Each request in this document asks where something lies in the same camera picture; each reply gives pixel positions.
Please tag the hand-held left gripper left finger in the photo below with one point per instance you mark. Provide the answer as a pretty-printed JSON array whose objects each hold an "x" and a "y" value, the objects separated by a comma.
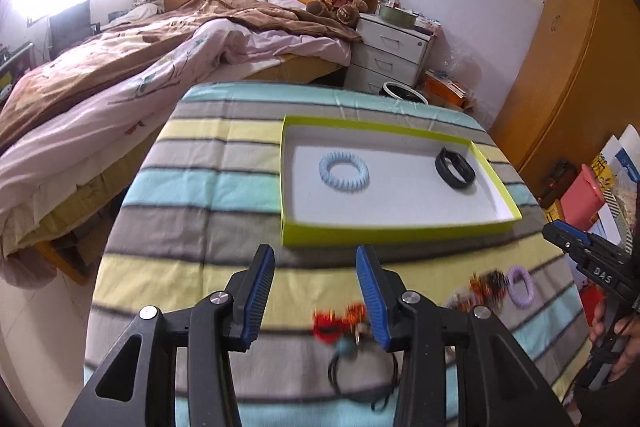
[{"x": 252, "y": 302}]

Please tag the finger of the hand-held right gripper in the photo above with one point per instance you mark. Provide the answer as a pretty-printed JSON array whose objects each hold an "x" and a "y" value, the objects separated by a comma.
[{"x": 567, "y": 233}]

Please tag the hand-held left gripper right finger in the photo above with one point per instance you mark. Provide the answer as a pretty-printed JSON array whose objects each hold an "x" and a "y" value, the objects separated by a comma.
[{"x": 375, "y": 302}]

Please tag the lime green shallow box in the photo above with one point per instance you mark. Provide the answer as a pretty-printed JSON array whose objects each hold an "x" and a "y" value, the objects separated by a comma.
[{"x": 400, "y": 234}]

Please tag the person's right hand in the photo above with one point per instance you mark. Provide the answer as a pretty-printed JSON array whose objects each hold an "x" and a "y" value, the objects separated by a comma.
[{"x": 627, "y": 342}]

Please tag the pink bin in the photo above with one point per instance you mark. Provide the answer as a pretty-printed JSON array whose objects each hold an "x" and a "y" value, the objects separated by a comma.
[{"x": 582, "y": 202}]

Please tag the upright books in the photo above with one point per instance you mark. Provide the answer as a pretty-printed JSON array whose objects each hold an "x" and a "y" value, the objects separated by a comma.
[{"x": 620, "y": 177}]

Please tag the striped tablecloth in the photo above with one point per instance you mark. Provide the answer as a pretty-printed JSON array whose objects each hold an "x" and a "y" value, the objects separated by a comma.
[{"x": 200, "y": 207}]

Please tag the black wristband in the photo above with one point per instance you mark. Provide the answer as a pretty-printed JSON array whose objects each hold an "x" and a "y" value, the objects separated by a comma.
[{"x": 442, "y": 168}]

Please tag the large wooden wardrobe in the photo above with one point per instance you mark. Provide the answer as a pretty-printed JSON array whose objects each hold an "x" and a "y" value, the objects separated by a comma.
[{"x": 575, "y": 72}]

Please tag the orange book pile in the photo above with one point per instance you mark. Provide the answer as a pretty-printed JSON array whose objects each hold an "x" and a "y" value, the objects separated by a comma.
[{"x": 445, "y": 92}]

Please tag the pink floral quilt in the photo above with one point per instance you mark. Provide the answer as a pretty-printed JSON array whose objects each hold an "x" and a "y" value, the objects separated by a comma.
[{"x": 100, "y": 117}]

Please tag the white drawer nightstand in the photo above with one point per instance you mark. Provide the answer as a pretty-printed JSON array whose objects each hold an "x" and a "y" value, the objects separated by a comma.
[{"x": 385, "y": 52}]

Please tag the brown blanket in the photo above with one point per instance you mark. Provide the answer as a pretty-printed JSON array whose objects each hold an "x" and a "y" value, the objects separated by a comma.
[{"x": 75, "y": 72}]

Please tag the brown teddy bear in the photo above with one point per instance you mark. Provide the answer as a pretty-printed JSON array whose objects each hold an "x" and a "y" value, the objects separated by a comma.
[{"x": 342, "y": 4}]

